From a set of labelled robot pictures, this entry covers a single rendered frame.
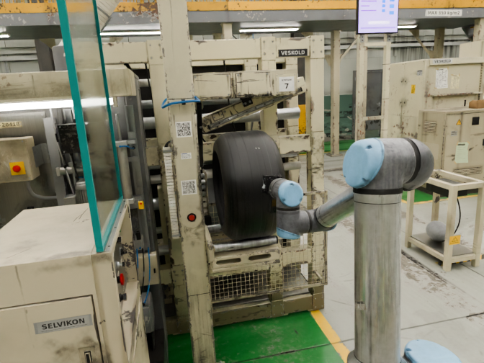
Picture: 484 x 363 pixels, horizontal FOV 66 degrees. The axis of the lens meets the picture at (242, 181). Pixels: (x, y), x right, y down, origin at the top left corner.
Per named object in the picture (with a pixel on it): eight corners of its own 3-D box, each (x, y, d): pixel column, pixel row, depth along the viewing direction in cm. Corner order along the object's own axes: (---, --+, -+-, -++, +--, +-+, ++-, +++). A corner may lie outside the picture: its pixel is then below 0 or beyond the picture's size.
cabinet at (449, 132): (439, 198, 539) (446, 111, 509) (413, 189, 594) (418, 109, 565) (492, 191, 556) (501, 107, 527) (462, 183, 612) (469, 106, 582)
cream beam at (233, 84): (193, 101, 202) (191, 73, 198) (189, 100, 226) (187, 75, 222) (298, 94, 213) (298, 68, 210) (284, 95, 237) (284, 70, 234)
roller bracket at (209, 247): (209, 262, 185) (207, 244, 182) (201, 234, 223) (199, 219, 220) (215, 261, 185) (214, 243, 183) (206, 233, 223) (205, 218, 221)
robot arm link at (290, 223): (310, 239, 140) (310, 207, 139) (282, 242, 136) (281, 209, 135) (298, 233, 149) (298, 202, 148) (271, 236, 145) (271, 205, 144)
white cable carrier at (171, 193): (172, 239, 191) (163, 148, 180) (172, 235, 196) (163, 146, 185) (181, 238, 192) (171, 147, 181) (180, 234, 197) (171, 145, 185)
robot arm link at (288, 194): (280, 209, 135) (280, 182, 133) (271, 204, 147) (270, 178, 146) (305, 208, 136) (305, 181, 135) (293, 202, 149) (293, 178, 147)
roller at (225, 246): (212, 254, 188) (212, 245, 187) (211, 251, 192) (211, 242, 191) (278, 245, 195) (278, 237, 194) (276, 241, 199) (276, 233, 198)
